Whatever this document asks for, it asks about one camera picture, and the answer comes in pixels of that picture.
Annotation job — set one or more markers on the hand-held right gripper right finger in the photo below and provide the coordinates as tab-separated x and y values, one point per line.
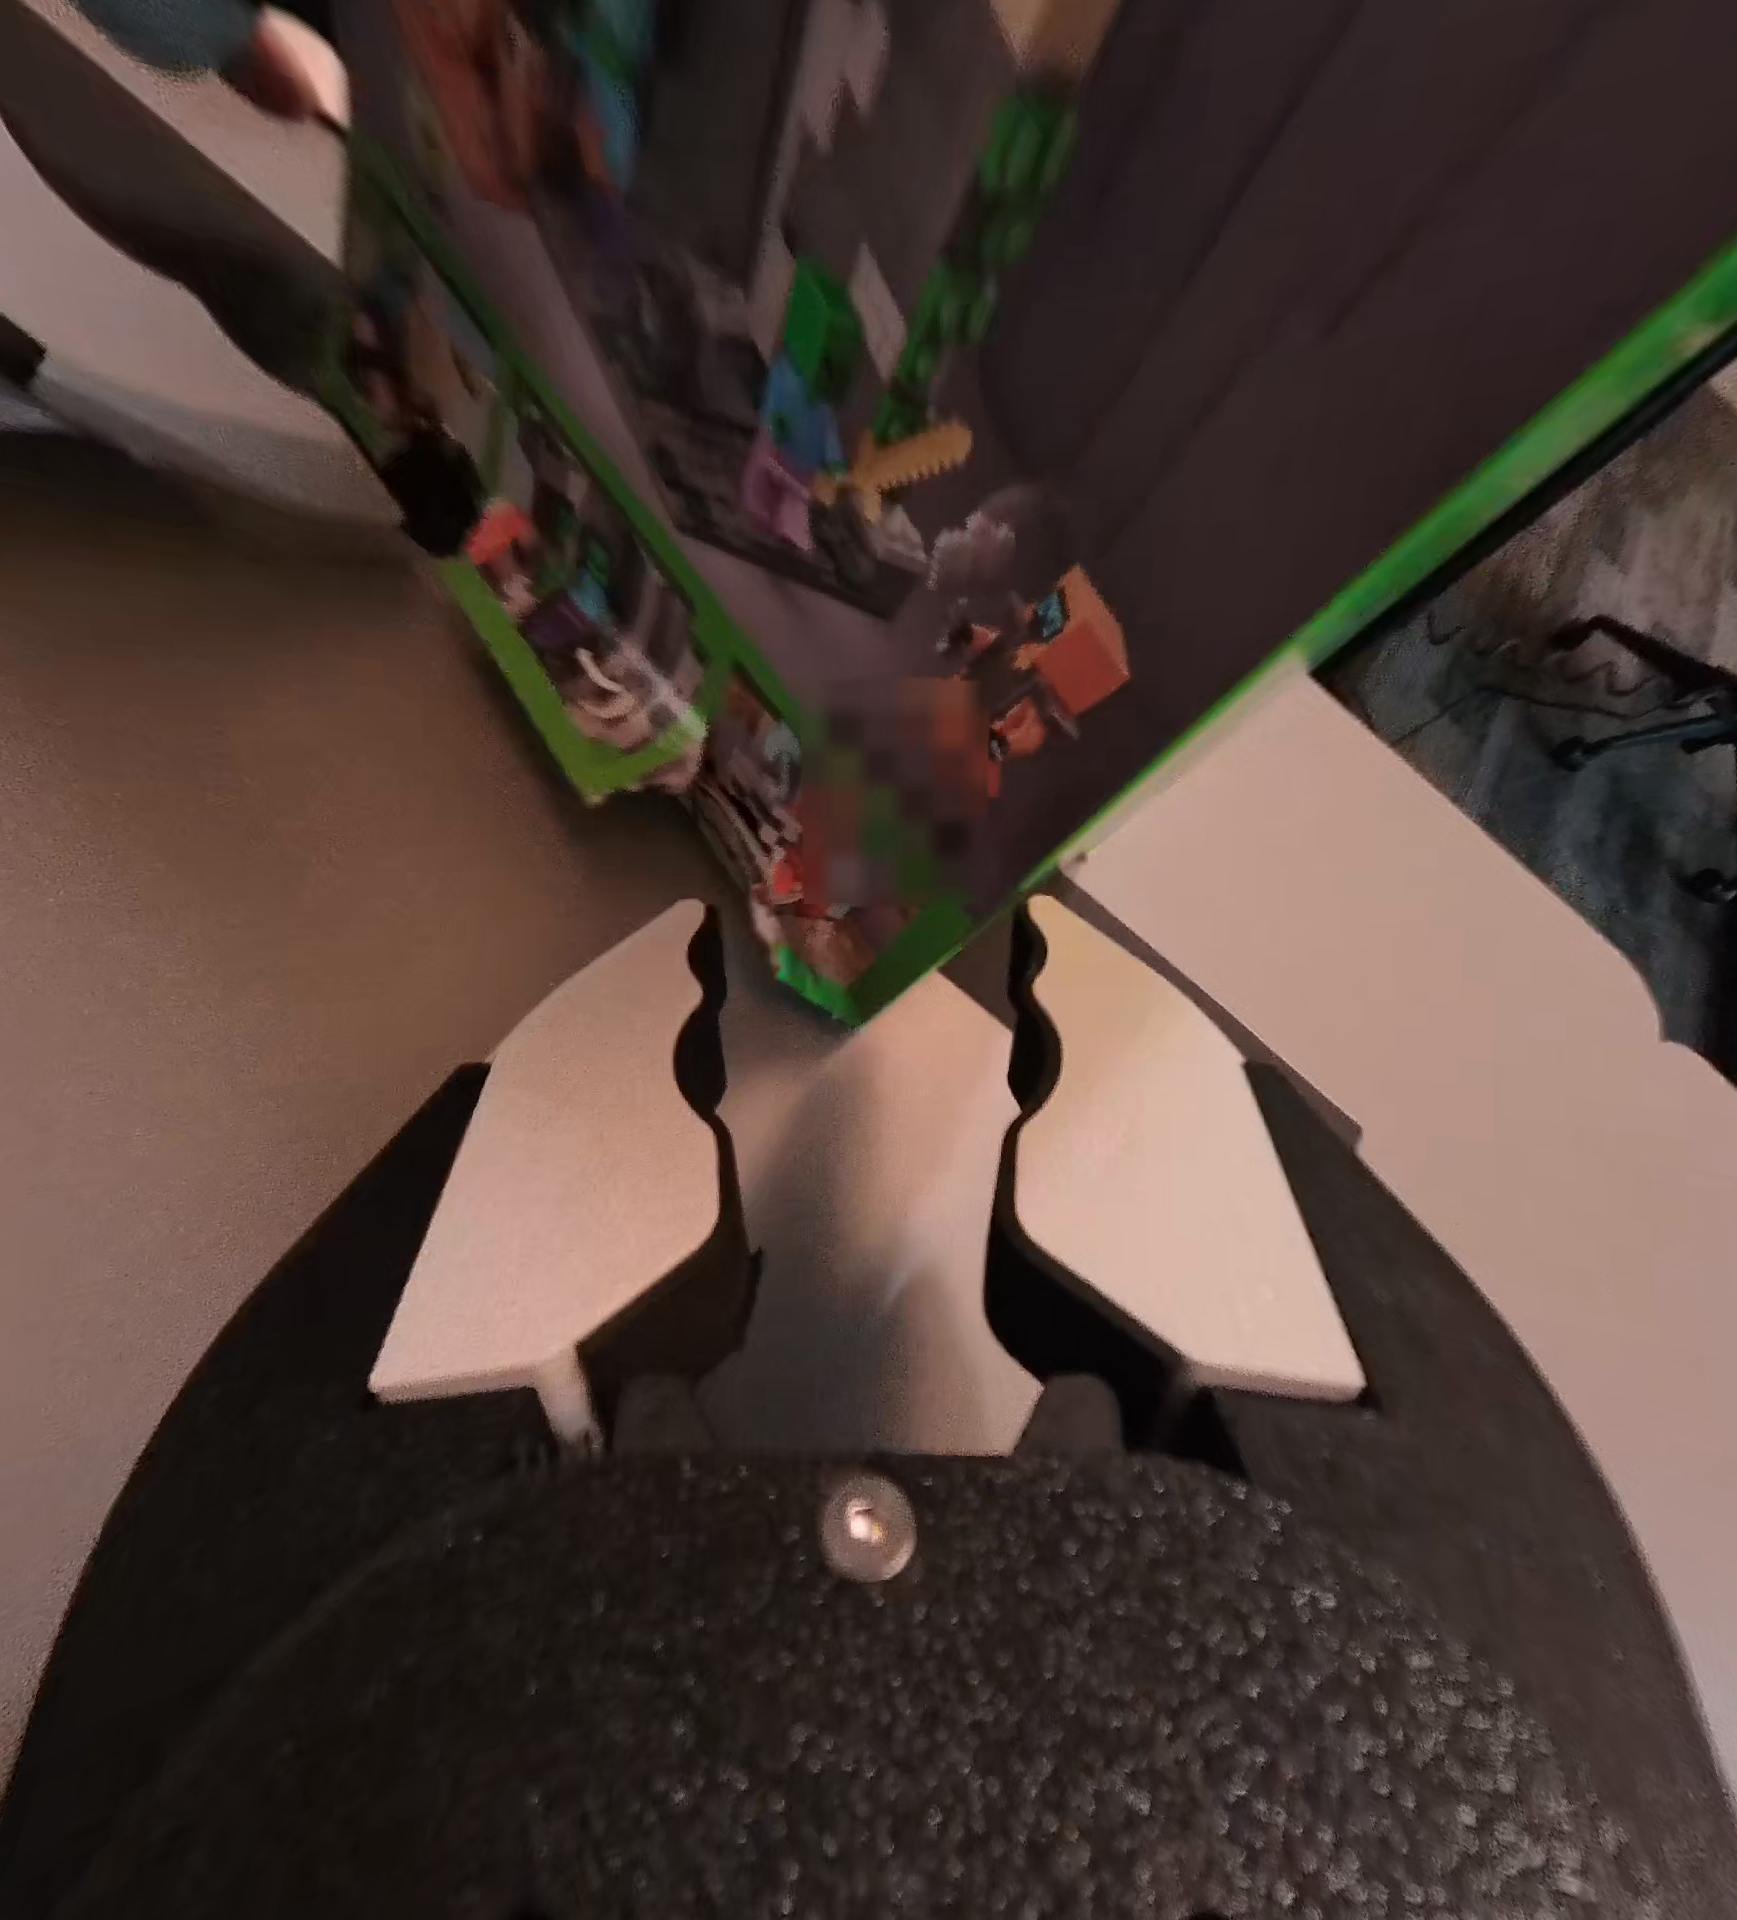
1184	1217

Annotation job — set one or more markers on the black tripod stand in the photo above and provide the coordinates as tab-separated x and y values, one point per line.
1679	720

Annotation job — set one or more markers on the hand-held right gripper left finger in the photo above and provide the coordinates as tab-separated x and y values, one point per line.
553	1201

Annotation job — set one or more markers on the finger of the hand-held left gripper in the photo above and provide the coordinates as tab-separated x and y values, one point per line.
135	359

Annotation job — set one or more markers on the green lego box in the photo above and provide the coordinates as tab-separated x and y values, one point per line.
1184	301

